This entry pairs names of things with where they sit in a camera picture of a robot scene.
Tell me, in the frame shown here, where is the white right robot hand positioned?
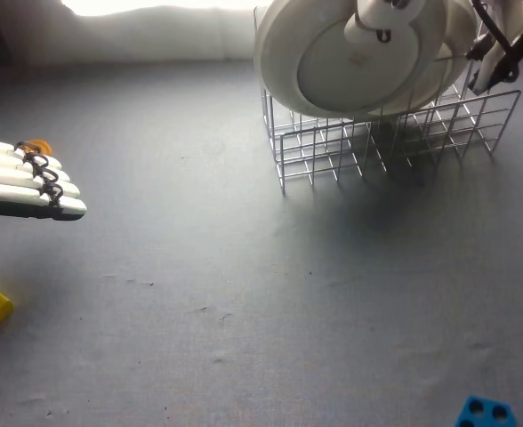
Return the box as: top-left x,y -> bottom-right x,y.
343,0 -> 523,95

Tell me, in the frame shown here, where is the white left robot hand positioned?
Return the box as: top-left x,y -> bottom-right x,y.
0,138 -> 88,326

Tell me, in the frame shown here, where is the white plate with smudged print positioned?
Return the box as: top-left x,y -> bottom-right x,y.
253,0 -> 449,120

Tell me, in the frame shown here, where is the white plate with script print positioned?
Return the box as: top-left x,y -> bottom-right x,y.
434,0 -> 479,115

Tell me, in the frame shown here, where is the orange swirl toy pastry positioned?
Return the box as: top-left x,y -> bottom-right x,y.
23,139 -> 52,157

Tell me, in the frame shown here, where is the white backdrop sheet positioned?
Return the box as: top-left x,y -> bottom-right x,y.
0,0 -> 523,68

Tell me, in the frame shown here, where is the grey table cloth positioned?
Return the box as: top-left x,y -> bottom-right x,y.
0,44 -> 523,427

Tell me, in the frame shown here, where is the blue block with holes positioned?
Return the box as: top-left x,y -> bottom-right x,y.
455,394 -> 519,427

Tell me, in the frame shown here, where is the silver wire dish rack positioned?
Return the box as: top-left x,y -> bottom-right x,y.
253,4 -> 523,196

